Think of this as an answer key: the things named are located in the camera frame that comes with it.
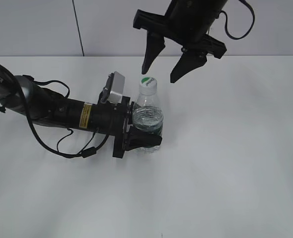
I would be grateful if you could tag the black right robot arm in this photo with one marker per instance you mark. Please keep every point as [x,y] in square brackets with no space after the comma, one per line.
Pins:
[193,6]

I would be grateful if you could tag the clear water bottle green label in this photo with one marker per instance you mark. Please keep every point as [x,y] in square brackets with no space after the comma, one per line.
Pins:
[147,113]

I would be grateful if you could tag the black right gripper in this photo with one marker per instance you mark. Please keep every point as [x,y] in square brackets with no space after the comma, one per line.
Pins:
[185,28]

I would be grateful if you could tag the white green bottle cap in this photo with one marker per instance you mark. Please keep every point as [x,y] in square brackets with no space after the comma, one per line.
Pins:
[148,86]

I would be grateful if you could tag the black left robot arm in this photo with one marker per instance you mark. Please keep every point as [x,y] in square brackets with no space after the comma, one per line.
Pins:
[111,116]

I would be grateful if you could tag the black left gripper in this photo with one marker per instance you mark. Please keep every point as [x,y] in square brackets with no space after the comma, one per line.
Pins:
[134,138]

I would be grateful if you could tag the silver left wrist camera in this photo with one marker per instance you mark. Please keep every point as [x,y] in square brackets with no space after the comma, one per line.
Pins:
[113,90]

